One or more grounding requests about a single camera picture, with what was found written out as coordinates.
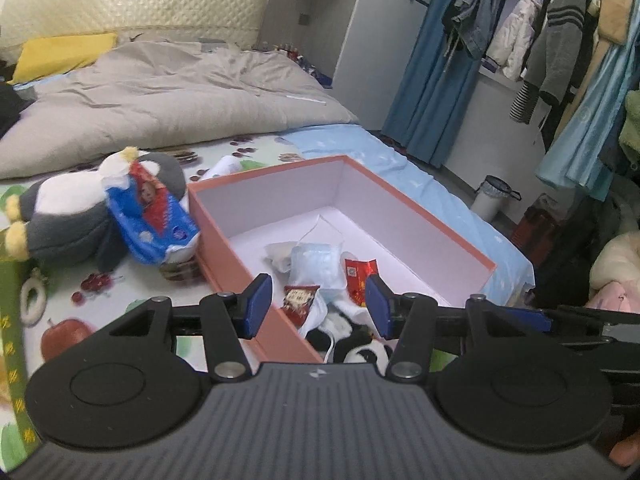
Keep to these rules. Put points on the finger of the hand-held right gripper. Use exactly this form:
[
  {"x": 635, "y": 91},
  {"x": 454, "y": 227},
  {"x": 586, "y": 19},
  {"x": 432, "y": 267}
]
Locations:
[{"x": 525, "y": 321}]

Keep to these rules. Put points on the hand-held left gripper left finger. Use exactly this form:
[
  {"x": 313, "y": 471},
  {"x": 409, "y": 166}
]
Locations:
[{"x": 255, "y": 305}]

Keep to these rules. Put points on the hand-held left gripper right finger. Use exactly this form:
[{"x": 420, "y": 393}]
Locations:
[{"x": 380, "y": 307}]

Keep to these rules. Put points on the bright red snack packet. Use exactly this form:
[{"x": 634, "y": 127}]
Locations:
[{"x": 360, "y": 277}]

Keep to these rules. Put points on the black white plush toy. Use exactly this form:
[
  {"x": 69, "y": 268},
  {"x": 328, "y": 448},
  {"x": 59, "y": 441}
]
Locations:
[{"x": 350, "y": 340}]

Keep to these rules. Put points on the dark red snack packet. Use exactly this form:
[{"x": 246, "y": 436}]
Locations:
[{"x": 300, "y": 302}]

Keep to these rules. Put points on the clear plastic packet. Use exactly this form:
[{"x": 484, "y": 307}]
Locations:
[{"x": 279, "y": 256}]

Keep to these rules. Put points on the orange cardboard box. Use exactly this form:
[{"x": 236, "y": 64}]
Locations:
[{"x": 235, "y": 240}]

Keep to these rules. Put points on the blue face mask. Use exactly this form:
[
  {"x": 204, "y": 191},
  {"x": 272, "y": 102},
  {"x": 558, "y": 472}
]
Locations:
[{"x": 316, "y": 262}]

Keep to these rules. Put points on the red floor box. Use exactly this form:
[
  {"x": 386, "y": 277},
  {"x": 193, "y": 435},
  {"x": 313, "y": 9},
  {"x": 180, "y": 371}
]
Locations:
[{"x": 532, "y": 230}]

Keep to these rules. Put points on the pink cloth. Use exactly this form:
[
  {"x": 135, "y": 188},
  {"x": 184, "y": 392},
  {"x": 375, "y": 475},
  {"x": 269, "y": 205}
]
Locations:
[{"x": 615, "y": 296}]

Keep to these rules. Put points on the cream fluffy blanket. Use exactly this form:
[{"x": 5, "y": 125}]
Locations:
[{"x": 617, "y": 260}]

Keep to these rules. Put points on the trash bin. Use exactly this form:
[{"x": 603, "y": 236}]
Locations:
[{"x": 492, "y": 197}]

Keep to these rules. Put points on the fruit printed mat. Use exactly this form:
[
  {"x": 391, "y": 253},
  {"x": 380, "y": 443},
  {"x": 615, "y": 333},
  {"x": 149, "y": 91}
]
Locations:
[{"x": 125, "y": 290}]

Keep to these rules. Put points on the blue red snack bag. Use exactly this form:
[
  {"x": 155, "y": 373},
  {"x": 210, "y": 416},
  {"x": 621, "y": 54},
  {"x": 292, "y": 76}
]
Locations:
[{"x": 150, "y": 215}]

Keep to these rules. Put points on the white paper roll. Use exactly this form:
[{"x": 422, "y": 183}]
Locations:
[{"x": 225, "y": 165}]

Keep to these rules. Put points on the light blue hanging garment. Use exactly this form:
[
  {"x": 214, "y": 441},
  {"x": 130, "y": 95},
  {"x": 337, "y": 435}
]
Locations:
[{"x": 585, "y": 140}]

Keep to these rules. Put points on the grey white penguin plush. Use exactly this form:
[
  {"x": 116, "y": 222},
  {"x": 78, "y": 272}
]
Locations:
[{"x": 65, "y": 220}]

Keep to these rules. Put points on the green fuzzy garment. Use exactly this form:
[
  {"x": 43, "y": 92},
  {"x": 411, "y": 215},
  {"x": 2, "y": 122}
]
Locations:
[{"x": 631, "y": 130}]

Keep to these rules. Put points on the grey duvet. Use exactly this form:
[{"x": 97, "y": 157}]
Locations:
[{"x": 150, "y": 100}]

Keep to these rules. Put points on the green fabric massage stick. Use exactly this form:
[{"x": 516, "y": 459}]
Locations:
[{"x": 12, "y": 310}]

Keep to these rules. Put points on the blue curtain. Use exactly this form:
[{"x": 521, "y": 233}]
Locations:
[{"x": 435, "y": 70}]

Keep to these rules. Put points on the grey striped sweater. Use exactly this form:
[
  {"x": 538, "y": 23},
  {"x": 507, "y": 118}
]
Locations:
[{"x": 555, "y": 45}]

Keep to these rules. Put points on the white puffer jacket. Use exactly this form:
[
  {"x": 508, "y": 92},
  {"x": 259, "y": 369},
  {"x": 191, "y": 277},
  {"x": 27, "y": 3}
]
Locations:
[{"x": 515, "y": 35}]

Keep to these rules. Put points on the white wardrobe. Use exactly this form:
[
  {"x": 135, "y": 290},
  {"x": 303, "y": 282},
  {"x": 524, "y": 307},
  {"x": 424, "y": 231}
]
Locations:
[{"x": 320, "y": 15}]

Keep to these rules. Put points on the black clothing pile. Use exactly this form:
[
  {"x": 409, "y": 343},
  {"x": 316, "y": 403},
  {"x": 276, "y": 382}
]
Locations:
[{"x": 10, "y": 105}]

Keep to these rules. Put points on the yellow pillow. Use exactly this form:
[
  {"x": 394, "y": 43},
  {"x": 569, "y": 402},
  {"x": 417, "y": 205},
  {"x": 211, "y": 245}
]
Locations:
[{"x": 60, "y": 55}]

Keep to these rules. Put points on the cream quilted headboard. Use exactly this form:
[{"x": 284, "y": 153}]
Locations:
[{"x": 135, "y": 5}]

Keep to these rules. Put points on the beige hanging garment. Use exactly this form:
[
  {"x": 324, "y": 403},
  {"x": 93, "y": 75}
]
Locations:
[{"x": 620, "y": 0}]

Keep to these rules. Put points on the dark wall switch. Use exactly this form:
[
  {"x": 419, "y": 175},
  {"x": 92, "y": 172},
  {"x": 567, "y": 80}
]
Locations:
[{"x": 302, "y": 19}]

